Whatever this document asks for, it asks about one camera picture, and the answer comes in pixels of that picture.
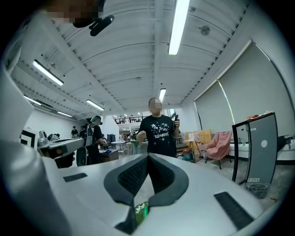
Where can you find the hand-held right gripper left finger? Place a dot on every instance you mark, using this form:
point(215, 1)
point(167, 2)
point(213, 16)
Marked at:
point(87, 198)

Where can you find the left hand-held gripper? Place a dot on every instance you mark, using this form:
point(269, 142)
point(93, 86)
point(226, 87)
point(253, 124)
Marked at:
point(28, 138)

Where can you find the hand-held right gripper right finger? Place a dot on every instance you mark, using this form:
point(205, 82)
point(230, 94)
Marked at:
point(198, 184)

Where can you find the pink chair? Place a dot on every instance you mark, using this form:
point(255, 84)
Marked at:
point(219, 145)

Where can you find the wooden easel board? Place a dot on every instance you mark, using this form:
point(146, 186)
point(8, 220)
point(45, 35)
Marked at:
point(198, 138)

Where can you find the black framed glass door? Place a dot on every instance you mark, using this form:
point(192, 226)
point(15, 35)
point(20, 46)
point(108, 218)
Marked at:
point(235, 152)

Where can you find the long ceiling light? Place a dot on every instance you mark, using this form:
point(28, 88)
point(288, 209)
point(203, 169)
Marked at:
point(47, 72)
point(178, 25)
point(162, 94)
point(95, 104)

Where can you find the grey cabinet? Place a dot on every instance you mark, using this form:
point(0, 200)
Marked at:
point(262, 147)

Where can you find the grey roller blind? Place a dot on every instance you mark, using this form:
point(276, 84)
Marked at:
point(212, 110)
point(253, 92)

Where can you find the round ceiling detector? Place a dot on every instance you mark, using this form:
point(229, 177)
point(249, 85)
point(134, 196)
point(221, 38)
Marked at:
point(205, 30)

